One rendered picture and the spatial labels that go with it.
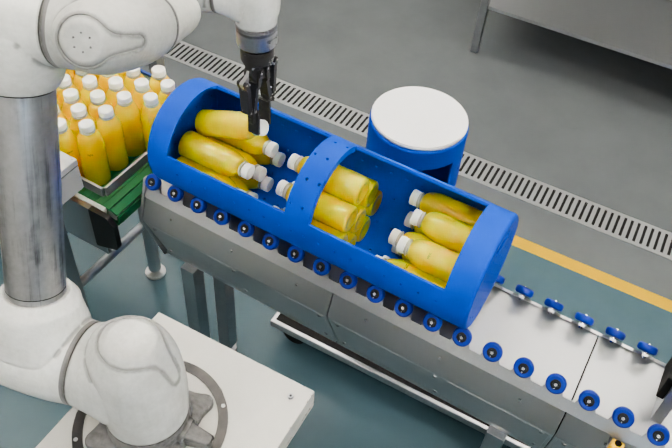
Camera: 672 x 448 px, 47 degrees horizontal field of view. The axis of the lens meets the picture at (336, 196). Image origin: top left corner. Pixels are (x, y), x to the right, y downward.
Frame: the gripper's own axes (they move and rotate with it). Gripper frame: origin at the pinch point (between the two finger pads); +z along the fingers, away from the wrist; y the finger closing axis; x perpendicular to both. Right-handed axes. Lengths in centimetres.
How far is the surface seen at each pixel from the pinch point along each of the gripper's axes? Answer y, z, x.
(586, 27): 246, 96, -31
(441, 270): -9, 13, -54
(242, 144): 1.6, 13.2, 6.7
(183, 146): -8.5, 11.5, 17.3
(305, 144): 13.1, 16.0, -4.9
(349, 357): 19, 110, -21
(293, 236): -14.5, 17.4, -18.9
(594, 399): -11, 28, -93
